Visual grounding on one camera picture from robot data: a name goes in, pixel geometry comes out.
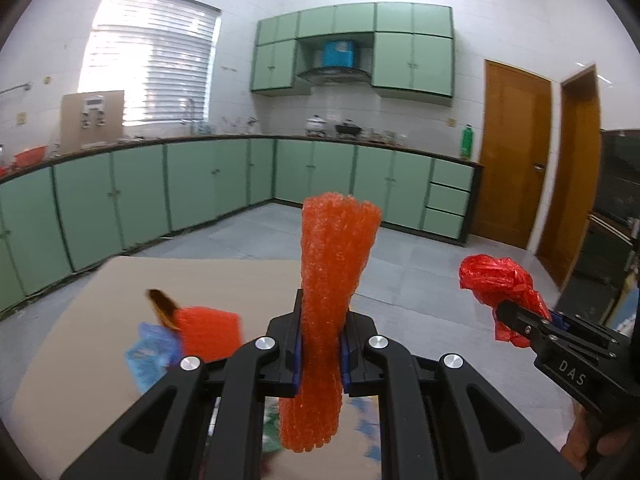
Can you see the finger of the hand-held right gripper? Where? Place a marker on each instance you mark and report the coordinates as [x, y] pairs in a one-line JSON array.
[[560, 321], [520, 317]]

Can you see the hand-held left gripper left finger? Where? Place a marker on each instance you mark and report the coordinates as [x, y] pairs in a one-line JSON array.
[[298, 355]]

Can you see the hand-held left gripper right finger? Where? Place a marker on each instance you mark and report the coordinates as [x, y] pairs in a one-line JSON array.
[[346, 360]]

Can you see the red plastic bag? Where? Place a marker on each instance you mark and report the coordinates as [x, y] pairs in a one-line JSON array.
[[490, 275]]

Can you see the short orange foam net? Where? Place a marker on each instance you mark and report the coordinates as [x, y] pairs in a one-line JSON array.
[[210, 332]]

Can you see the long orange foam net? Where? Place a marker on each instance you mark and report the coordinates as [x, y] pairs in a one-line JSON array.
[[330, 260]]

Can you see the person's right hand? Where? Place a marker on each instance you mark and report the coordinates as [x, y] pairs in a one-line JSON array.
[[577, 435]]

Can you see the green drawer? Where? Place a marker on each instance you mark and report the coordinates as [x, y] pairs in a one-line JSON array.
[[448, 201], [452, 174], [444, 224]]

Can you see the red snack packet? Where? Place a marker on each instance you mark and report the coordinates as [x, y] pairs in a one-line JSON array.
[[165, 307]]

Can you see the open wooden door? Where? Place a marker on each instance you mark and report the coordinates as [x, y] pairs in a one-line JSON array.
[[570, 175]]

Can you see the black cabinet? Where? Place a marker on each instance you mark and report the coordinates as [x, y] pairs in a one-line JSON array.
[[615, 185]]

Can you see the blue plastic bag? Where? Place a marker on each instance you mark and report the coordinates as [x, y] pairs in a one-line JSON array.
[[147, 355]]

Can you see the closed wooden door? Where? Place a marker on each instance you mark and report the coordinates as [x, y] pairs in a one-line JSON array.
[[510, 150]]

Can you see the green bottle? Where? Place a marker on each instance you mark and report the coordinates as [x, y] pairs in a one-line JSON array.
[[466, 142]]

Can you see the green lower cabinets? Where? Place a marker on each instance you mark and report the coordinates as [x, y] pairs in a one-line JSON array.
[[200, 180]]

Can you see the green cabinets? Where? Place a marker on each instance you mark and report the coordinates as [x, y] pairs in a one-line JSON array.
[[200, 180], [400, 55]]

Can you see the white cooking pot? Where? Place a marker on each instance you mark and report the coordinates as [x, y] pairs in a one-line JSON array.
[[315, 126]]

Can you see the black wok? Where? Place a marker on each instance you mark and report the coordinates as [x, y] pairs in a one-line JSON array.
[[347, 129]]

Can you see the range hood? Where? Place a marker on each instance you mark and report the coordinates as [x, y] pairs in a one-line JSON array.
[[332, 76]]

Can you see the green upper cabinets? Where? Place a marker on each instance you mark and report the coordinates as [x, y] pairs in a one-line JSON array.
[[400, 55]]

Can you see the blue box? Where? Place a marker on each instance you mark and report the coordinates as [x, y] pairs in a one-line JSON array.
[[339, 54]]

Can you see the cardboard box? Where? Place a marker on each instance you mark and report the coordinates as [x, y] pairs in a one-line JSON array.
[[92, 120]]

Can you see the white window blind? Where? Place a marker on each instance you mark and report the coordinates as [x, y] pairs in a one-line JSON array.
[[150, 60]]

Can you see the red basin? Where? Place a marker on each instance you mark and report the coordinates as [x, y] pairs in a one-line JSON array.
[[30, 156]]

